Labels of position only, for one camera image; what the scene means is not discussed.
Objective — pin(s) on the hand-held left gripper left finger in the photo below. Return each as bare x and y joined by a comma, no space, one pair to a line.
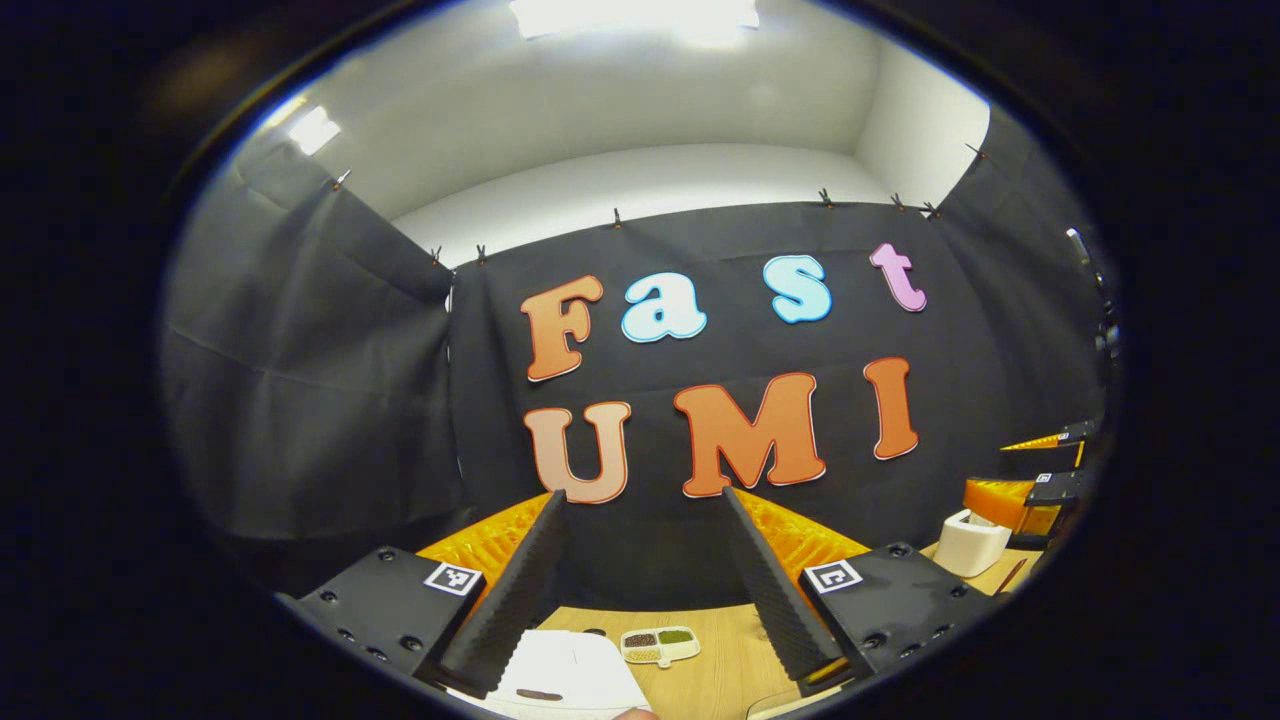
520,610

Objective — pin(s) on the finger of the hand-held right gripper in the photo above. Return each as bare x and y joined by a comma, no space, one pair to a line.
1010,500
1075,436

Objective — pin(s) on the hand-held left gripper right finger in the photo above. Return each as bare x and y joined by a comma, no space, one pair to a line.
775,610

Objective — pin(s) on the brown wooden spoon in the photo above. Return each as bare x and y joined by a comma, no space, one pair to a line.
1012,574

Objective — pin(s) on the white rice cooker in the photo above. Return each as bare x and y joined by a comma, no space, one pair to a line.
570,670

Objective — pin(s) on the clear plastic rice container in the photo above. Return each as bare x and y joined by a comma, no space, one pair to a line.
775,705

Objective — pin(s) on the white toaster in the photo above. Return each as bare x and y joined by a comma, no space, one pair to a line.
968,548

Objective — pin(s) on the white divided bean dish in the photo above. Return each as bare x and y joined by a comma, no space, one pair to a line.
660,645

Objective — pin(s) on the black backdrop cloth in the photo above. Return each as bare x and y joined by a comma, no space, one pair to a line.
300,350

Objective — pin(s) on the ceiling light panel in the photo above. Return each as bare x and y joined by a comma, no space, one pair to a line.
635,15
314,130

